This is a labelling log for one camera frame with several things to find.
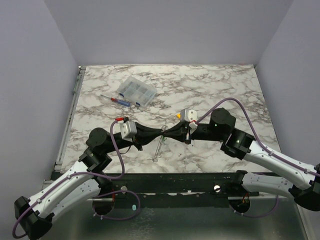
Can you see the blue red screwdriver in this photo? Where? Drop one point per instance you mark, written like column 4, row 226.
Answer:
column 116, row 100

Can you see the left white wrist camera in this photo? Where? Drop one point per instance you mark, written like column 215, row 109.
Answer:
column 128, row 129

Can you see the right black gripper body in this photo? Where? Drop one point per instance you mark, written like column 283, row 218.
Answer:
column 186, row 132

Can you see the clear plastic parts box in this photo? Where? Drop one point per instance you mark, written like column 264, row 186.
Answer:
column 136, row 91

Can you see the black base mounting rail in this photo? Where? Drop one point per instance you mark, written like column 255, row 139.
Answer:
column 174, row 190

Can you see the green capped key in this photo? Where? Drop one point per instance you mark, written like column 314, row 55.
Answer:
column 163, row 140

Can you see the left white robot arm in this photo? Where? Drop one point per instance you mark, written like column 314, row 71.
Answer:
column 35, row 215

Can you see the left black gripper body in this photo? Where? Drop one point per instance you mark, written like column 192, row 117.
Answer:
column 122, row 144

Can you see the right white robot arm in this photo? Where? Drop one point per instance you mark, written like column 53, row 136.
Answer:
column 292, row 179

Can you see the left aluminium side rail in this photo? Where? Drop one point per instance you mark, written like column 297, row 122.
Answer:
column 75, row 97

